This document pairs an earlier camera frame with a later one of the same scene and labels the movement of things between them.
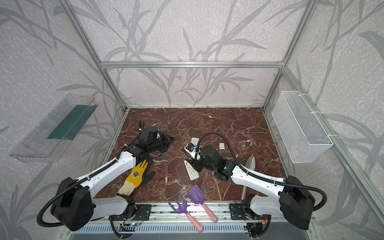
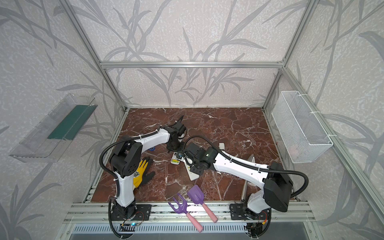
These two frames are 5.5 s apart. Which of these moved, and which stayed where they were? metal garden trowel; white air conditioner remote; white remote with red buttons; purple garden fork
Moved: white remote with red buttons
Stayed: purple garden fork; white air conditioner remote; metal garden trowel
